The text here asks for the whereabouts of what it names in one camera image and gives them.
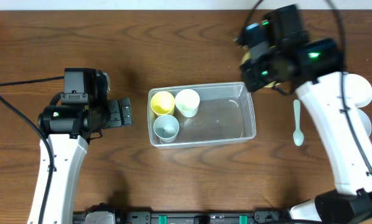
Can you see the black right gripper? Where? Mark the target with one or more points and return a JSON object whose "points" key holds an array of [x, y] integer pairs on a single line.
{"points": [[252, 76]]}

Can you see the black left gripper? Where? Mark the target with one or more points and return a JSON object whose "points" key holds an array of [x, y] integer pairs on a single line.
{"points": [[112, 112]]}

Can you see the yellow bowl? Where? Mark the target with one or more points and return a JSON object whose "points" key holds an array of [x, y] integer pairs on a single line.
{"points": [[247, 58]]}

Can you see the yellow paper cup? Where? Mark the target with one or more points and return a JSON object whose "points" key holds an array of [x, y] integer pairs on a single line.
{"points": [[163, 103]]}

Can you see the grey paper cup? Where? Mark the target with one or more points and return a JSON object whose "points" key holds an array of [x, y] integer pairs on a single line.
{"points": [[166, 127]]}

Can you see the clear plastic storage container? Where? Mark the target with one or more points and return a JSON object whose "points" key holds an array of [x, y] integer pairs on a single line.
{"points": [[225, 116]]}

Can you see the white paper cup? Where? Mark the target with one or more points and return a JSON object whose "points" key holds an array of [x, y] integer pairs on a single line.
{"points": [[187, 102]]}

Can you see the mint green plastic spoon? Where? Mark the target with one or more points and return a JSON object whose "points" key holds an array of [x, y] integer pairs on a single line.
{"points": [[298, 135]]}

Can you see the white bowl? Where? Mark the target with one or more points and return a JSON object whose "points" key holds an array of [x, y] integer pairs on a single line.
{"points": [[358, 89]]}

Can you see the light grey bowl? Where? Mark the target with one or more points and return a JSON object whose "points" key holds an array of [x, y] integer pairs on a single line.
{"points": [[365, 121]]}

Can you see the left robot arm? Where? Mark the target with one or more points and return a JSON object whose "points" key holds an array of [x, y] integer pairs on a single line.
{"points": [[67, 125]]}

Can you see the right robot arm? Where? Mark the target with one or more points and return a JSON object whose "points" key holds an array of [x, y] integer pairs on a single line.
{"points": [[279, 50]]}

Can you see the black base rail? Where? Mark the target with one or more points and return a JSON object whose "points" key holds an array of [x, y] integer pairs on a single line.
{"points": [[148, 216]]}

